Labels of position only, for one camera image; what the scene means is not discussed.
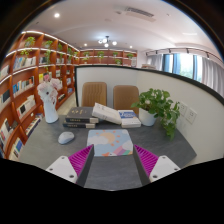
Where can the green potted plant white pot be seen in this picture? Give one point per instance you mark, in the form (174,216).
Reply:
(158,103)

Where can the pastel patterned mouse pad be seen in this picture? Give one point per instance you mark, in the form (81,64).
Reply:
(110,142)

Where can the far white wall socket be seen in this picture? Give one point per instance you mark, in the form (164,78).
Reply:
(182,108)

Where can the tan chair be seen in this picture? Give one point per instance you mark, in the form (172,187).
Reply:
(124,96)
(94,92)

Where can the upper dark hardcover book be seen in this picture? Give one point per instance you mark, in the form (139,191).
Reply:
(81,114)

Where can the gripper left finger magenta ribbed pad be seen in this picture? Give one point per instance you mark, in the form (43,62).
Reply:
(74,168)

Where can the white leaning book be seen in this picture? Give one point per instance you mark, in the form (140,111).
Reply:
(106,113)

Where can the near white wall socket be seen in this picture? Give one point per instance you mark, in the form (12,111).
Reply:
(191,115)

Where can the lower dark hardcover book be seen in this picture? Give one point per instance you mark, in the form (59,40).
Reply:
(78,125)

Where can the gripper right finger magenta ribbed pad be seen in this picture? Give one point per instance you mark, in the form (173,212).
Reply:
(152,167)

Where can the dark hardcover book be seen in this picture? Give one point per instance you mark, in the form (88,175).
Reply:
(81,114)
(78,125)

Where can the white wall socket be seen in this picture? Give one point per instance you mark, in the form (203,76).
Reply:
(182,108)
(191,115)

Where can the left tan chair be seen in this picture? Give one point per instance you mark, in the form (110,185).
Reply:
(94,92)

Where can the right tan chair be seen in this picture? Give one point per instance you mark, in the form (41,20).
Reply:
(124,96)

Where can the grey computer mouse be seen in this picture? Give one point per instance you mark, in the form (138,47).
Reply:
(65,137)

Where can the white and blue book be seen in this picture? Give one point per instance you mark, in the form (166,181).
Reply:
(129,119)

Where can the white partition with black trim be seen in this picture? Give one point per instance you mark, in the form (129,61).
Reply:
(196,110)

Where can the white vase with pink flowers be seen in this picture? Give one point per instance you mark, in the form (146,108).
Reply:
(48,92)

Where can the orange wooden bookshelf wall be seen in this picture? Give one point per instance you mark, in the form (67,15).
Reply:
(33,57)

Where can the grey window curtain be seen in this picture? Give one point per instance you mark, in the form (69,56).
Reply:
(213,76)

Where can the ceiling chandelier lamp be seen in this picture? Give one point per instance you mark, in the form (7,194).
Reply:
(106,42)

